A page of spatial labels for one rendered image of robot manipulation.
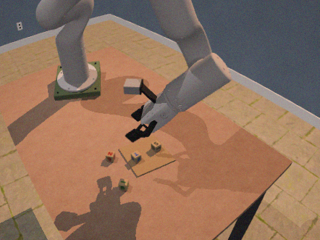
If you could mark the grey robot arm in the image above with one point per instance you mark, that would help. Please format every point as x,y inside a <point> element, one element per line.
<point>177,19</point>

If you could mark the tan letter block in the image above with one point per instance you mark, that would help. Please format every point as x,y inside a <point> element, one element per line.
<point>110,156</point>
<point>136,156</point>
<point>156,146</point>
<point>123,184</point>

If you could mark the tan flat mat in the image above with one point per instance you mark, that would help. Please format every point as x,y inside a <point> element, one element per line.
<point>150,160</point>

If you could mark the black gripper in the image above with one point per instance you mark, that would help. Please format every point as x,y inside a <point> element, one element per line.
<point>156,115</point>

